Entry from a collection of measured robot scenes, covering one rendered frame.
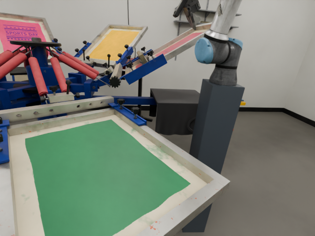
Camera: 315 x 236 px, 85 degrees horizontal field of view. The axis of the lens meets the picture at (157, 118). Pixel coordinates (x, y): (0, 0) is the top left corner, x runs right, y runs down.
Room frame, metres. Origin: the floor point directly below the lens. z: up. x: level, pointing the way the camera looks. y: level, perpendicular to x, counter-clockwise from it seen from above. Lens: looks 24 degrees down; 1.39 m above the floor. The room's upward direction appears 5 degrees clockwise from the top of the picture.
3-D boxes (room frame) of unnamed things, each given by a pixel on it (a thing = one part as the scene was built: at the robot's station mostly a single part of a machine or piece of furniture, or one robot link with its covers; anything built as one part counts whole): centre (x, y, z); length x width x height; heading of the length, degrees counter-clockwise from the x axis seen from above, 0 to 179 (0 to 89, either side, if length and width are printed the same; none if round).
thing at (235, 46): (1.00, -0.35, 1.37); 0.13 x 0.12 x 0.14; 121
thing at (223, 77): (1.01, -0.36, 1.25); 0.15 x 0.15 x 0.10
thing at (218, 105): (1.01, -0.36, 0.60); 0.18 x 0.18 x 1.20; 5
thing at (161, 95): (1.56, -0.18, 0.95); 0.48 x 0.44 x 0.01; 101
